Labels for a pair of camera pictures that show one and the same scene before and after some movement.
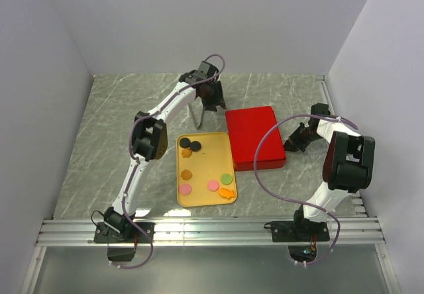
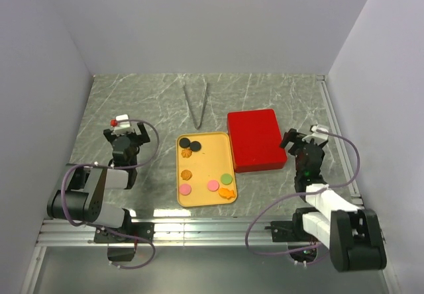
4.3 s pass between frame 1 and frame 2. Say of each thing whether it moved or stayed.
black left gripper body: moved
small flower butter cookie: stayed
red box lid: stayed
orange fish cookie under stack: stayed
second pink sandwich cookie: stayed
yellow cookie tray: stayed
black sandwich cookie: stayed
